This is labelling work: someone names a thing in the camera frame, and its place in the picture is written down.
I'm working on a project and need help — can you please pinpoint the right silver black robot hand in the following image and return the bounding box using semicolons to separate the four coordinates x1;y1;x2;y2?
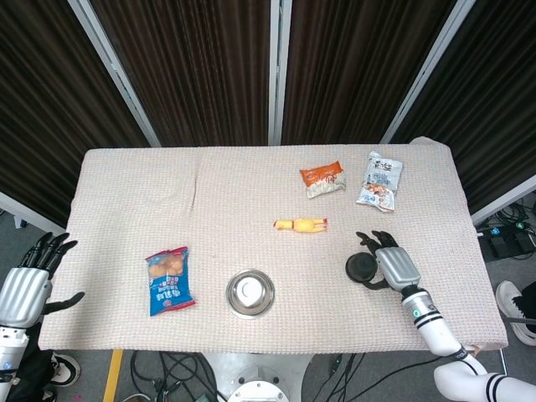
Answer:
355;229;422;293

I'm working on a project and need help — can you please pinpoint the black trouser leg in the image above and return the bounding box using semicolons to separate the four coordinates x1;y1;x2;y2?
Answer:
508;280;536;324
7;343;56;402

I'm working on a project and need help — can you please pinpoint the blue snack bag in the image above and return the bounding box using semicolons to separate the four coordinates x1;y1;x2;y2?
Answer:
145;245;198;318

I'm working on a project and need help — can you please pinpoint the upturned stainless steel bowl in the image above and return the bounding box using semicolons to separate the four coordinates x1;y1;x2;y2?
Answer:
225;269;276;321

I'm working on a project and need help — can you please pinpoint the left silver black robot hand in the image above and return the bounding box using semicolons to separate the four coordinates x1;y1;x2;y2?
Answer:
0;232;86;328

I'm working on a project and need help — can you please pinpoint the grey partition rail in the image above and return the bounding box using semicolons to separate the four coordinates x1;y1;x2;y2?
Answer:
470;173;536;226
0;190;71;236

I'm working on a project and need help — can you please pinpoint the beige waffle tablecloth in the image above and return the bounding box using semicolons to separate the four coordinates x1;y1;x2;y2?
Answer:
37;136;510;356

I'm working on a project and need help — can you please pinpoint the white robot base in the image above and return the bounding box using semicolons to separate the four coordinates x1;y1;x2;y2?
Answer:
200;351;316;402

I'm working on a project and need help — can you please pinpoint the white light-blue snack packet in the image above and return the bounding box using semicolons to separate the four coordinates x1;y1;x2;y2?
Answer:
355;150;405;214

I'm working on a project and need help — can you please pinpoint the black round bowl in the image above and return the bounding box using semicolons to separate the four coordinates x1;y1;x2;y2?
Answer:
344;251;380;284

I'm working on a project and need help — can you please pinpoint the yellow rubber chicken toy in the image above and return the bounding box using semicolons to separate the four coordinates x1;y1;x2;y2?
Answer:
273;216;329;236

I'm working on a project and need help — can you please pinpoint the black floor cable bundle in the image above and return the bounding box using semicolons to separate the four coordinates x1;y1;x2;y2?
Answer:
128;350;220;402

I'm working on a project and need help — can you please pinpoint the white black sneaker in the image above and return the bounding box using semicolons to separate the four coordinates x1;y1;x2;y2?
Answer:
494;280;536;348
49;353;82;388

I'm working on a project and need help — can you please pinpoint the grey partition post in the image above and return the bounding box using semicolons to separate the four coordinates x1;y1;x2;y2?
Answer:
379;0;479;145
267;0;293;147
68;0;162;148

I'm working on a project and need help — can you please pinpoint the orange white snack packet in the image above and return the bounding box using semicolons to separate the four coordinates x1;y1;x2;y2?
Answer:
299;160;348;200

